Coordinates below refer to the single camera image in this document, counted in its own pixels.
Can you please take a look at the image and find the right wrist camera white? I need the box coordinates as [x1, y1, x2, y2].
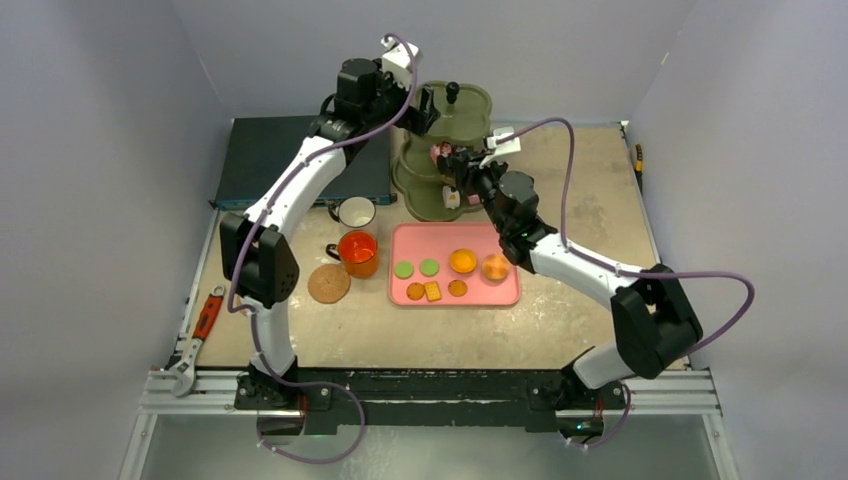
[481, 127, 521, 167]

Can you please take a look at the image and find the green macaron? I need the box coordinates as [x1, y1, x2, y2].
[419, 258, 440, 277]
[393, 261, 415, 279]

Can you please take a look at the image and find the orange egg tart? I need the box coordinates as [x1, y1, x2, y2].
[449, 248, 477, 274]

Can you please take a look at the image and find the yellow black tool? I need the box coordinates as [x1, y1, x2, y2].
[634, 143, 644, 191]

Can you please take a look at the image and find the pink serving tray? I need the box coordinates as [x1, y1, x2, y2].
[388, 222, 521, 307]

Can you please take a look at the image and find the red handled tool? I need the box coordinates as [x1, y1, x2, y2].
[169, 285, 226, 398]

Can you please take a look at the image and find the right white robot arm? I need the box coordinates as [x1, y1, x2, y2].
[434, 148, 703, 407]

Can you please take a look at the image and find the woven coaster right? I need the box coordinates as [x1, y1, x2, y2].
[307, 264, 351, 304]

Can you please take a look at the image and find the white ribbed cup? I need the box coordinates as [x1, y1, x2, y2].
[328, 197, 379, 236]

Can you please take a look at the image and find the pink cake slice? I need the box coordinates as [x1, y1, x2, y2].
[430, 142, 454, 170]

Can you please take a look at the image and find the square yellow cracker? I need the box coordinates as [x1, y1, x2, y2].
[424, 281, 442, 302]

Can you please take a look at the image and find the orange translucent cup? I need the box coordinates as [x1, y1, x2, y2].
[325, 230, 379, 279]

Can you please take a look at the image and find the orange cookie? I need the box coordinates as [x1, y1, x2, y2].
[448, 279, 468, 297]
[406, 282, 426, 301]

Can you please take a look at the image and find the white roll cake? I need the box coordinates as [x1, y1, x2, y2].
[442, 185, 461, 210]

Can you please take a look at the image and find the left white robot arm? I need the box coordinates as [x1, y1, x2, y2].
[219, 46, 439, 409]

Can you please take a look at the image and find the green three-tier stand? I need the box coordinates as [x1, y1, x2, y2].
[391, 81, 493, 222]

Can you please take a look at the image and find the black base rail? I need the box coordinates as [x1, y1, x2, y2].
[234, 366, 625, 435]

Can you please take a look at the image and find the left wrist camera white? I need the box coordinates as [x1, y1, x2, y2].
[380, 36, 422, 91]

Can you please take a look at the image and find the orange bun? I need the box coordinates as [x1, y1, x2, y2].
[481, 253, 512, 283]

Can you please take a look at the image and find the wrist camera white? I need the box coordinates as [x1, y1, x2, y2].
[380, 36, 422, 91]
[481, 127, 521, 167]

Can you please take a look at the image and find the dark network switch box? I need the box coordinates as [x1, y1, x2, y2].
[210, 116, 397, 211]

